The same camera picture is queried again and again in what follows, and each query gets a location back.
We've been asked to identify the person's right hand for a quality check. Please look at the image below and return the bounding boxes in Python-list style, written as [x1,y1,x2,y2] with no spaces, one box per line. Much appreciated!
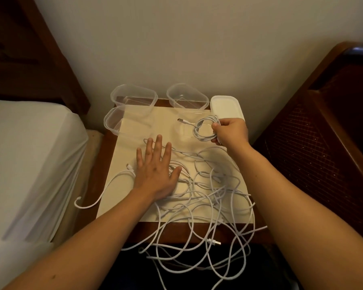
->
[211,117,250,148]

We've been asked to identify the person's left hand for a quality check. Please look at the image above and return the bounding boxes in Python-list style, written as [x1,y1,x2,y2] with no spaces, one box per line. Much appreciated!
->
[134,135,182,202]

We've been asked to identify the white cable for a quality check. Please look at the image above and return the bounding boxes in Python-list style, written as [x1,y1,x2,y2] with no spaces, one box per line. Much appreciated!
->
[177,115,221,144]

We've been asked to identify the person's right forearm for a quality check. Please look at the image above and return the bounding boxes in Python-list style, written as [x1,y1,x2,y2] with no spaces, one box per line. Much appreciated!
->
[225,141,363,290]

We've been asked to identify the person's left forearm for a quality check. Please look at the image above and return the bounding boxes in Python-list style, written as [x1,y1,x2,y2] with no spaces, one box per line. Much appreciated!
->
[2,186,174,290]

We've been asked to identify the white plastic container lid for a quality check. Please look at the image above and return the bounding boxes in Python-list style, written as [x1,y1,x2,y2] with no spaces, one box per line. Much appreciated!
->
[209,95,246,122]

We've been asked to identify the beige table mat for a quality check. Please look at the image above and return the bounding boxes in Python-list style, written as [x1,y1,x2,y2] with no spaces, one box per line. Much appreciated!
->
[96,106,255,223]

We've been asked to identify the dark wooden nightstand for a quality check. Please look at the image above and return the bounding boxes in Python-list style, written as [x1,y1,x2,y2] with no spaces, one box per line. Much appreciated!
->
[74,97,273,249]

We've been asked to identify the clear plastic container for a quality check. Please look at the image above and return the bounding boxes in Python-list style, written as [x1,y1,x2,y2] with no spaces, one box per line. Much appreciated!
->
[110,84,158,111]
[166,83,210,111]
[103,106,126,136]

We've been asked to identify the bed with white sheet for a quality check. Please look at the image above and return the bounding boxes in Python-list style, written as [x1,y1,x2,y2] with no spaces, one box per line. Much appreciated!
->
[0,99,89,290]

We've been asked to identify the wooden headboard with rattan panel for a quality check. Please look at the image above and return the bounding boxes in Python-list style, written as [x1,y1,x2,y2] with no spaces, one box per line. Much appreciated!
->
[252,41,363,249]

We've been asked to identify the dark wooden headboard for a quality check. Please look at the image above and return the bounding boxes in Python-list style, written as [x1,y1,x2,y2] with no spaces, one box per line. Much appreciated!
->
[0,0,91,117]

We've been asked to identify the tangle of white cables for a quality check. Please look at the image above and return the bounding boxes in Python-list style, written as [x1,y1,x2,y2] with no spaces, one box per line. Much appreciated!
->
[74,137,268,282]

